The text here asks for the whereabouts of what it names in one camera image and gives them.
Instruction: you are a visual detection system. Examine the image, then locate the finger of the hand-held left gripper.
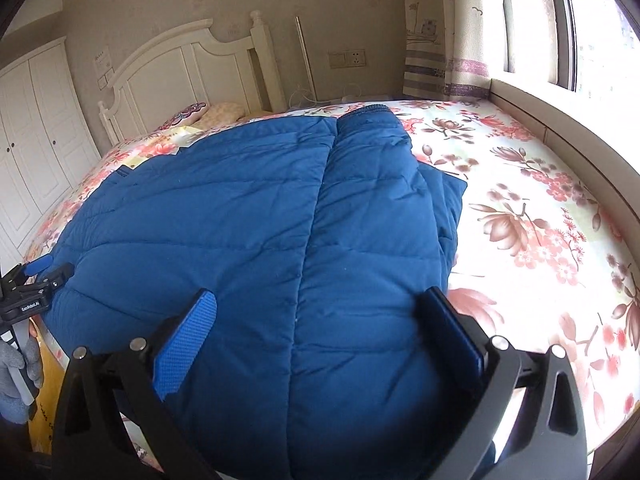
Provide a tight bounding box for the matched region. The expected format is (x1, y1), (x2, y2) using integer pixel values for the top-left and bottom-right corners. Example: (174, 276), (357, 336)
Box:
(34, 262), (75, 295)
(12, 254), (54, 281)

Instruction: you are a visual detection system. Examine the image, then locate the white wall switch panel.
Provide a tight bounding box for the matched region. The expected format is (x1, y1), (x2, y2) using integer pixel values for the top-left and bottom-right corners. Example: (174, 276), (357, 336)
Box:
(93, 46), (115, 90)

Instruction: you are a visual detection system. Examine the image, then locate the window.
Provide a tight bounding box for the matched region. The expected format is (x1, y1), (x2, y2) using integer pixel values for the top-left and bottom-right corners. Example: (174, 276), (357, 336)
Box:
(502, 0), (640, 111)

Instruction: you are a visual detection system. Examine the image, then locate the wall power socket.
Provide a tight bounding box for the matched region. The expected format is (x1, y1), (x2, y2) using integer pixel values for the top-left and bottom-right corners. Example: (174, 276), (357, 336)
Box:
(327, 49), (367, 69)

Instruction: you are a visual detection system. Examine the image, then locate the white wardrobe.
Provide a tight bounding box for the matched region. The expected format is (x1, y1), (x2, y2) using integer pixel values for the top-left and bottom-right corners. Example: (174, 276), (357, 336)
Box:
(0, 35), (103, 261)

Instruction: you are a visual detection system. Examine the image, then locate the white wooden headboard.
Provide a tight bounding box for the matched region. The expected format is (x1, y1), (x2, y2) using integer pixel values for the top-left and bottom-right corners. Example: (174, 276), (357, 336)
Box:
(97, 9), (288, 145)

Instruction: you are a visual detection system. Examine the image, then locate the floral bed sheet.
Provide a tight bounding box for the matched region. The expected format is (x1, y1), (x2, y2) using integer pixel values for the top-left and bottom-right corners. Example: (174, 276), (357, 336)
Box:
(22, 99), (640, 456)

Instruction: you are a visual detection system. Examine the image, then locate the colourful patterned pillow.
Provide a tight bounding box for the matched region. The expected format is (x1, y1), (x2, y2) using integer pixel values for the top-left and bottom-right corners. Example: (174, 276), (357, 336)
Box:
(159, 102), (208, 132)

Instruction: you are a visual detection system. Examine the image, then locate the beige pillow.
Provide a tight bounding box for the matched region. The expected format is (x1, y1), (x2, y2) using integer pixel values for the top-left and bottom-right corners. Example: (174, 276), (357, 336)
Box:
(197, 102), (246, 123)

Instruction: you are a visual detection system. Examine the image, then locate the yellow bag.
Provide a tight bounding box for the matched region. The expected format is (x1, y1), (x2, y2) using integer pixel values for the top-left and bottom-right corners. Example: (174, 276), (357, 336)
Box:
(27, 322), (69, 458)

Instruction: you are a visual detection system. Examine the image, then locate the metal pole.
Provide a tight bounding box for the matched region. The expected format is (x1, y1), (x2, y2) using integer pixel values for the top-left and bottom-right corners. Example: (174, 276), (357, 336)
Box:
(294, 16), (319, 104)

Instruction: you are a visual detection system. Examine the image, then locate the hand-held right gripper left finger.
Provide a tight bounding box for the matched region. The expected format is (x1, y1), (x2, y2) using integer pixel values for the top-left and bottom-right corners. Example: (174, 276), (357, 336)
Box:
(52, 287), (222, 480)

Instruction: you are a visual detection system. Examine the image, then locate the patterned curtain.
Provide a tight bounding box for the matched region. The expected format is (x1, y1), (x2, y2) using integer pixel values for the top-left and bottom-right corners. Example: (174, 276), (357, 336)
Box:
(402, 0), (510, 103)

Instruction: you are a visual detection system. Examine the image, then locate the white cable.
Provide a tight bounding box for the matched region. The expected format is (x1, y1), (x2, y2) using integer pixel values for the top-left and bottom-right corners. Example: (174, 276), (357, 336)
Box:
(288, 85), (322, 110)

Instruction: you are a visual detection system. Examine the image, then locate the beige window ledge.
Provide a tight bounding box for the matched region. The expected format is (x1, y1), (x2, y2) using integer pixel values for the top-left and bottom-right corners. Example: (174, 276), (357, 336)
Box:
(489, 77), (640, 246)

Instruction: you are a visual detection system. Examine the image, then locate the blue padded jacket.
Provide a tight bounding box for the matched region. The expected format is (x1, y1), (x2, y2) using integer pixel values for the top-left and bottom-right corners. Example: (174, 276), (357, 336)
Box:
(42, 105), (498, 480)

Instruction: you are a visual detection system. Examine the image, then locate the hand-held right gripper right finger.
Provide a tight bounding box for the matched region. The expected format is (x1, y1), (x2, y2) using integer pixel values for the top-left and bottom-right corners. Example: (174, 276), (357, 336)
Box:
(417, 286), (589, 480)

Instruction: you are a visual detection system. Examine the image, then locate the person's left hand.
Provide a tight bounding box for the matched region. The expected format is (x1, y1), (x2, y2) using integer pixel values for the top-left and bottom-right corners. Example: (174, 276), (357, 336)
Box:
(0, 319), (46, 426)

